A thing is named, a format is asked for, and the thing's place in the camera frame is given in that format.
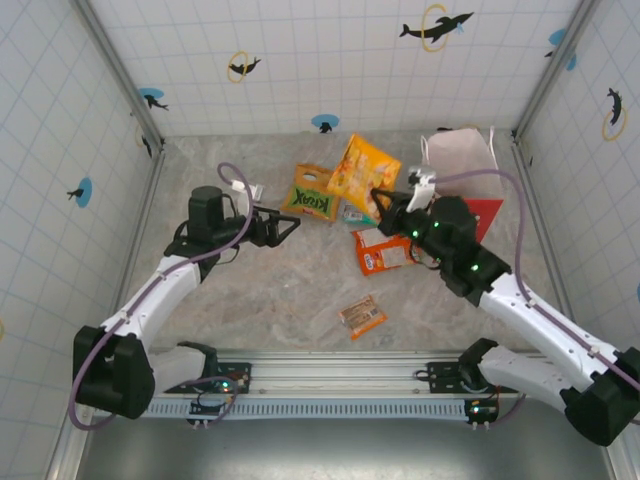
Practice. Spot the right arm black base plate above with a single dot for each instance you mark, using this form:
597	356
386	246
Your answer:
440	375

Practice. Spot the left black connector board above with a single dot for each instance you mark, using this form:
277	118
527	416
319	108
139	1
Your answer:
207	410

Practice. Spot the blue circle dolphin sticker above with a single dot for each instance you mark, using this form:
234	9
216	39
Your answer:
557	36
150	94
85	192
325	121

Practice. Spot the black connector board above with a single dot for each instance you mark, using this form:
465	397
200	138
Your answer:
480	410
207	410

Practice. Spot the aluminium side rail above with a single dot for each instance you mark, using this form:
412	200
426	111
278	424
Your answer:
541	225
133	250

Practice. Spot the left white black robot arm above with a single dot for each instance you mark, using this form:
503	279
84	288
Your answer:
170	295

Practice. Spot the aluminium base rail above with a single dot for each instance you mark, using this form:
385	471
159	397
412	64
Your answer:
325	372

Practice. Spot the orange white snack bag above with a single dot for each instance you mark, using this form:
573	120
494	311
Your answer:
380	252

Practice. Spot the small orange brown snack bar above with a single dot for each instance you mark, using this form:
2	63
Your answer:
362	317

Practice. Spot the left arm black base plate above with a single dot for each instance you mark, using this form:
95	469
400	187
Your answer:
240	372

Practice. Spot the teal snack pack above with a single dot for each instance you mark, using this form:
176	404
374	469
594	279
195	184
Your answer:
352	215

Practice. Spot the orange green Kirax snack bag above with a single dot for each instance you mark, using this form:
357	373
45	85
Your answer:
310	200

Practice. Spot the grey metal panel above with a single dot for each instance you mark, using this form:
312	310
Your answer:
350	450

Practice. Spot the yellow chips bag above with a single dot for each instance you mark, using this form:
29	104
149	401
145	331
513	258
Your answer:
360	170

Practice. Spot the red white paper bag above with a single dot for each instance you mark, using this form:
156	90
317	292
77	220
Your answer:
460	155

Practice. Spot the aluminium corner post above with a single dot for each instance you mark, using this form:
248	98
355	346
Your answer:
121	75
542	90

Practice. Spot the right black connector board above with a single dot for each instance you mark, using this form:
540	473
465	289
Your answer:
480	410

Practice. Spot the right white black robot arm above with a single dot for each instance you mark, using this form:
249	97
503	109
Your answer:
550	340

